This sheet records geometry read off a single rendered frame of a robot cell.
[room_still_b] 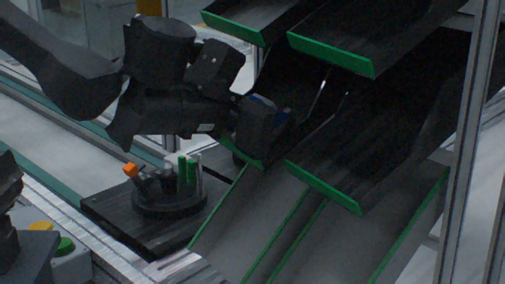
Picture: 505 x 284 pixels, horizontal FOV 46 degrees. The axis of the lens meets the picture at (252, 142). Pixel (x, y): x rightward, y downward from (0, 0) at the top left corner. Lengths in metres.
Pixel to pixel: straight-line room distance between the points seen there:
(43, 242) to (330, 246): 0.40
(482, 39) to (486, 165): 0.93
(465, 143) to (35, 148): 1.08
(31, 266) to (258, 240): 0.31
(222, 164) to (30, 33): 0.65
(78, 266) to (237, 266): 0.29
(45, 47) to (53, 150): 0.84
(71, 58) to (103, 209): 0.50
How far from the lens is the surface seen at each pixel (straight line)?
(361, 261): 0.80
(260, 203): 0.90
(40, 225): 1.10
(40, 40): 0.68
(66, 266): 1.03
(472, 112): 0.69
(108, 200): 1.14
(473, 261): 1.22
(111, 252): 1.02
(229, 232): 0.92
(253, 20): 0.75
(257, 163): 0.74
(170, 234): 1.03
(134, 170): 1.04
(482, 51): 0.67
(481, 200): 1.42
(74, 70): 0.66
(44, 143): 1.54
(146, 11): 1.20
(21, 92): 1.83
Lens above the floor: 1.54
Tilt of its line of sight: 25 degrees down
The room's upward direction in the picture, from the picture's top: straight up
